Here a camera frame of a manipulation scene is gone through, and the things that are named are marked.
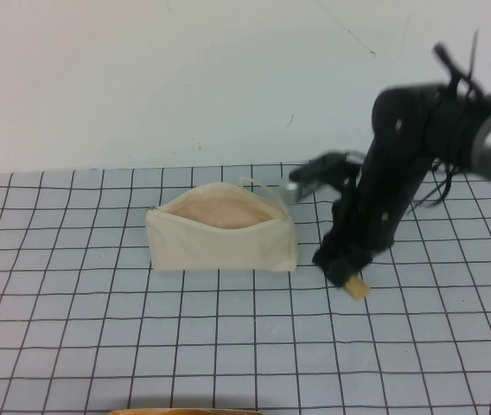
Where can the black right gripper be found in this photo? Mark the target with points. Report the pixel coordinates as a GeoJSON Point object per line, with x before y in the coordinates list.
{"type": "Point", "coordinates": [375, 220]}

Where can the beige rectangular eraser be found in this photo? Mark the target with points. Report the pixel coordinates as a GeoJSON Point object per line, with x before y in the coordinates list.
{"type": "Point", "coordinates": [359, 290]}

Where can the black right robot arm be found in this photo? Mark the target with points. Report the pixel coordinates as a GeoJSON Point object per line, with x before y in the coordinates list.
{"type": "Point", "coordinates": [405, 129]}

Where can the cream fabric pencil case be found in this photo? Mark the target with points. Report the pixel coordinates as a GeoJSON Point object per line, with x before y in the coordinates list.
{"type": "Point", "coordinates": [211, 250]}

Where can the orange-brown curved object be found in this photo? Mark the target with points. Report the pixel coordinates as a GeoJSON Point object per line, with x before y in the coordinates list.
{"type": "Point", "coordinates": [185, 411]}

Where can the blue grid-pattern tablecloth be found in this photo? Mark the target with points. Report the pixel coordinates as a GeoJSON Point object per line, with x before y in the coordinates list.
{"type": "Point", "coordinates": [98, 328]}

